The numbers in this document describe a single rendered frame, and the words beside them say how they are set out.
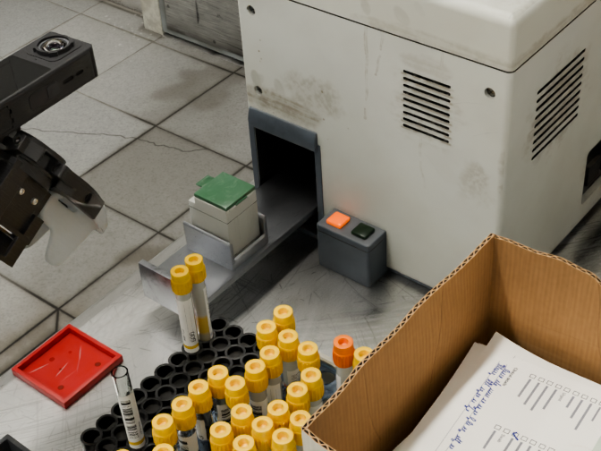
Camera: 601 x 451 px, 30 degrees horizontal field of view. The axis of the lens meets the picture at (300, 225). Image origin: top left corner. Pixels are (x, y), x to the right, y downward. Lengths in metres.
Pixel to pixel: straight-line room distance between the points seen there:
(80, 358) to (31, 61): 0.32
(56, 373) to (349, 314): 0.26
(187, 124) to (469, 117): 1.99
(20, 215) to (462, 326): 0.34
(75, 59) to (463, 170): 0.33
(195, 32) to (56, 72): 2.36
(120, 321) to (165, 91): 1.99
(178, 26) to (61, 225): 2.37
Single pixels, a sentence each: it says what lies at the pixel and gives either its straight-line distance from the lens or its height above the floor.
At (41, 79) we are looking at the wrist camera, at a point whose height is 1.19.
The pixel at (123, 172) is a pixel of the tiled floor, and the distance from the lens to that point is 2.72.
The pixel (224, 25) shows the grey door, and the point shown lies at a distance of 3.04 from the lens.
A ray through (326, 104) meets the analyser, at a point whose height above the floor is 1.04.
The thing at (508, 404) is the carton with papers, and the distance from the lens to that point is 0.86.
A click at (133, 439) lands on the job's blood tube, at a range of 0.89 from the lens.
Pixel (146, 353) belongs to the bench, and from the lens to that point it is 1.00.
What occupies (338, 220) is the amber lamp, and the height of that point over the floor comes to 0.93.
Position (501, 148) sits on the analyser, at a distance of 0.89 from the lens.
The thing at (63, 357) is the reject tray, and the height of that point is 0.88.
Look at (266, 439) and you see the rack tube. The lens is 0.78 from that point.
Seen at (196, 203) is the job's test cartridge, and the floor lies 0.97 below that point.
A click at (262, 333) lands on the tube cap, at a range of 0.84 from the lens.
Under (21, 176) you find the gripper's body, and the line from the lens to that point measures 0.77.
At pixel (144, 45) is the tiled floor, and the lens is 3.21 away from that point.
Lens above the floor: 1.58
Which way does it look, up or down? 39 degrees down
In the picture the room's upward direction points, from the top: 4 degrees counter-clockwise
